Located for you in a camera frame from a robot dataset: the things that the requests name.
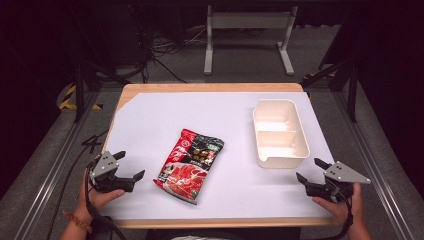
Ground white metal table frame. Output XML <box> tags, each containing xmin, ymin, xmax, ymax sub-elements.
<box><xmin>203</xmin><ymin>4</ymin><xmax>299</xmax><ymax>76</ymax></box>

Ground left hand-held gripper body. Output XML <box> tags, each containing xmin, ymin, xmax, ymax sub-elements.
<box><xmin>87</xmin><ymin>150</ymin><xmax>135</xmax><ymax>194</ymax></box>

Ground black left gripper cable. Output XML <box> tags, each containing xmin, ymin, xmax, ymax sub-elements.
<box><xmin>84</xmin><ymin>162</ymin><xmax>128</xmax><ymax>240</ymax></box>

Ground black metal stand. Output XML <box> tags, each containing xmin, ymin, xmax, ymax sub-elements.
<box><xmin>300</xmin><ymin>9</ymin><xmax>363</xmax><ymax>124</ymax></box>
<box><xmin>70</xmin><ymin>6</ymin><xmax>132</xmax><ymax>124</ymax></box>

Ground white divided plastic container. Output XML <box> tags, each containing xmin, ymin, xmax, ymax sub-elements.
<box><xmin>251</xmin><ymin>98</ymin><xmax>311</xmax><ymax>170</ymax></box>

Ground white table mat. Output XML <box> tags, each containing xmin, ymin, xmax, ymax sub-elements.
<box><xmin>99</xmin><ymin>91</ymin><xmax>336</xmax><ymax>221</ymax></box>

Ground thin black floor cable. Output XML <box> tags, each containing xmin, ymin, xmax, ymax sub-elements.
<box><xmin>46</xmin><ymin>129</ymin><xmax>110</xmax><ymax>240</ymax></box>

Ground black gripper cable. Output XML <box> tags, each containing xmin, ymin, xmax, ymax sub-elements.
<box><xmin>84</xmin><ymin>162</ymin><xmax>128</xmax><ymax>240</ymax></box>
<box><xmin>328</xmin><ymin>193</ymin><xmax>355</xmax><ymax>240</ymax></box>

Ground aluminium rail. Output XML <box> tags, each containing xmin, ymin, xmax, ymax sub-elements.
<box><xmin>12</xmin><ymin>90</ymin><xmax>102</xmax><ymax>240</ymax></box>
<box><xmin>332</xmin><ymin>90</ymin><xmax>417</xmax><ymax>240</ymax></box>

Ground bundle of black floor cables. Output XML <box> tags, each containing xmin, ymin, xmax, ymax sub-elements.
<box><xmin>128</xmin><ymin>4</ymin><xmax>209</xmax><ymax>84</ymax></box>

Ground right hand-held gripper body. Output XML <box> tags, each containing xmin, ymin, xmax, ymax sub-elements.
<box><xmin>304</xmin><ymin>161</ymin><xmax>372</xmax><ymax>204</ymax></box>

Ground person's right hand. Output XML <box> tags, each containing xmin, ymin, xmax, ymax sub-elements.
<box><xmin>311</xmin><ymin>182</ymin><xmax>365</xmax><ymax>232</ymax></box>

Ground person's left hand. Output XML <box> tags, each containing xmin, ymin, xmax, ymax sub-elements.
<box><xmin>75</xmin><ymin>175</ymin><xmax>127</xmax><ymax>222</ymax></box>

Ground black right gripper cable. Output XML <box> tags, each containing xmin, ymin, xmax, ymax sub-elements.
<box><xmin>328</xmin><ymin>193</ymin><xmax>355</xmax><ymax>240</ymax></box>

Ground red and black food packet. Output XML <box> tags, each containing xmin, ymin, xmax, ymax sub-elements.
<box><xmin>152</xmin><ymin>128</ymin><xmax>225</xmax><ymax>206</ymax></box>

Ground orange bead bracelet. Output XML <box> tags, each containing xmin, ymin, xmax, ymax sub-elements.
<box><xmin>62</xmin><ymin>210</ymin><xmax>94</xmax><ymax>234</ymax></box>

